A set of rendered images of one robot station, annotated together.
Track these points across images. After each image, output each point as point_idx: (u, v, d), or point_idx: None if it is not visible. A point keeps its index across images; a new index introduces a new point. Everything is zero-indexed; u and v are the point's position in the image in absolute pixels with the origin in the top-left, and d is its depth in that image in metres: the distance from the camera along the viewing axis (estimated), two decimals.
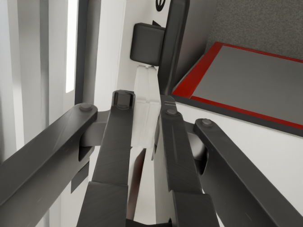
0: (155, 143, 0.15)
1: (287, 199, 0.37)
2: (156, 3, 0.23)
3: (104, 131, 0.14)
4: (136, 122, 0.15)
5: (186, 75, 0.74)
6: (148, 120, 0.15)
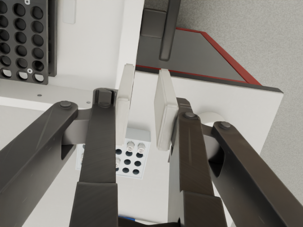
0: (172, 145, 0.15)
1: None
2: None
3: (84, 129, 0.14)
4: (119, 120, 0.15)
5: None
6: (165, 123, 0.15)
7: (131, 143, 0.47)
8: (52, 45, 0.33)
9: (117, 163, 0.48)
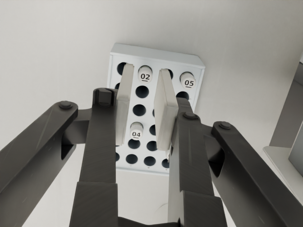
0: (172, 145, 0.15)
1: (218, 26, 0.26)
2: None
3: (84, 129, 0.14)
4: (119, 120, 0.15)
5: None
6: (165, 123, 0.15)
7: None
8: None
9: (141, 136, 0.26)
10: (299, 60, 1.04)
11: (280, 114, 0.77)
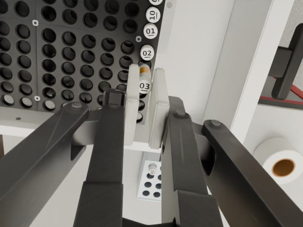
0: (163, 143, 0.15)
1: None
2: None
3: (95, 130, 0.14)
4: (128, 121, 0.15)
5: None
6: (157, 121, 0.15)
7: (151, 85, 0.22)
8: None
9: None
10: None
11: None
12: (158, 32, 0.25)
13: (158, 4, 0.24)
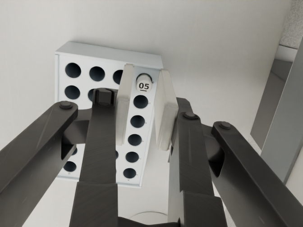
0: (172, 145, 0.15)
1: (181, 23, 0.24)
2: None
3: (84, 129, 0.14)
4: (119, 120, 0.15)
5: None
6: (165, 123, 0.15)
7: None
8: None
9: None
10: (292, 60, 1.02)
11: (270, 116, 0.75)
12: None
13: None
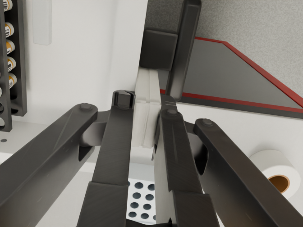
0: (155, 143, 0.15)
1: None
2: None
3: (104, 131, 0.14)
4: (136, 122, 0.15)
5: None
6: (148, 120, 0.15)
7: None
8: (18, 76, 0.24)
9: None
10: None
11: None
12: None
13: None
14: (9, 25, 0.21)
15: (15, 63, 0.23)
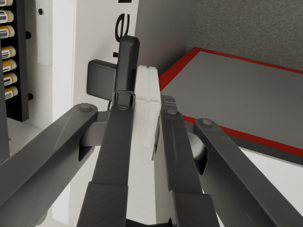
0: (155, 143, 0.15)
1: None
2: (116, 36, 0.24)
3: (104, 131, 0.14)
4: (136, 122, 0.15)
5: None
6: (148, 120, 0.15)
7: None
8: (18, 88, 0.29)
9: None
10: None
11: None
12: None
13: None
14: (11, 49, 0.27)
15: (16, 79, 0.28)
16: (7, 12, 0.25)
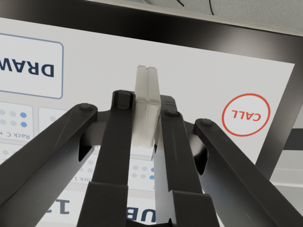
0: (155, 143, 0.15)
1: None
2: None
3: (104, 131, 0.14)
4: (136, 122, 0.15)
5: None
6: (148, 120, 0.15)
7: None
8: None
9: None
10: None
11: None
12: None
13: None
14: None
15: None
16: None
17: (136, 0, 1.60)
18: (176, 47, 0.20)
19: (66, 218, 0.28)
